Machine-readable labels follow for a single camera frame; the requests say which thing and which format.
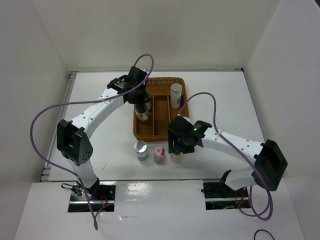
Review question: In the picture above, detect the yellow-capped spice bottle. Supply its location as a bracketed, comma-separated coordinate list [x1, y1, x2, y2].
[170, 152, 183, 164]

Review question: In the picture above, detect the pink-capped spice bottle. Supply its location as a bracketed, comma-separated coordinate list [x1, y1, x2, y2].
[153, 146, 166, 165]

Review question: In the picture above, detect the black-capped white spice bottle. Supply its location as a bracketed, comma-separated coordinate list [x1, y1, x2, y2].
[144, 91, 153, 112]

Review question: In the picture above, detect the black-capped brown spice bottle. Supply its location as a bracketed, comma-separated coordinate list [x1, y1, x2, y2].
[134, 103, 149, 122]

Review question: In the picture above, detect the silver-capped white spice bottle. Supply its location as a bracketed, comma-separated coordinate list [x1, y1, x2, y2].
[170, 83, 183, 109]

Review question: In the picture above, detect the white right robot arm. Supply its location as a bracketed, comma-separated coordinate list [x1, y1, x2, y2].
[168, 115, 288, 197]

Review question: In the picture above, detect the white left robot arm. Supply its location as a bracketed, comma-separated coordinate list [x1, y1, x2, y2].
[57, 66, 148, 200]

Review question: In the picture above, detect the brown wicker divided tray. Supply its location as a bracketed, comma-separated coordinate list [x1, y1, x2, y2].
[133, 77, 190, 143]

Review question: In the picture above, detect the silver-capped blue-label bottle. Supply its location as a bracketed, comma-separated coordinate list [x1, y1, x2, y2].
[133, 140, 149, 164]

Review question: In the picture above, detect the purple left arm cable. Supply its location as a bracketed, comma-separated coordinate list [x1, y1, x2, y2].
[29, 53, 155, 231]

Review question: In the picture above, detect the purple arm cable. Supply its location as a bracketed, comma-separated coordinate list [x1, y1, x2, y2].
[29, 53, 155, 231]
[176, 91, 273, 222]

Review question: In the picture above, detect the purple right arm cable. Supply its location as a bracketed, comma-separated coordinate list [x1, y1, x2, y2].
[176, 91, 273, 222]

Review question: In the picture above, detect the aluminium table edge rail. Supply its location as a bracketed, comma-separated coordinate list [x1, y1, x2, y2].
[40, 71, 78, 183]

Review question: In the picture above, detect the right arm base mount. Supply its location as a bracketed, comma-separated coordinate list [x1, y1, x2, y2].
[200, 180, 251, 211]

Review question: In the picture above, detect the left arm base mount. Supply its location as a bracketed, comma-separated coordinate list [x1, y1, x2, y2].
[61, 181, 116, 213]

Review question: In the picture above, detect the black cable on floor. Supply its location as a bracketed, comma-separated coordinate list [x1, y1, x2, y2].
[254, 229, 276, 240]

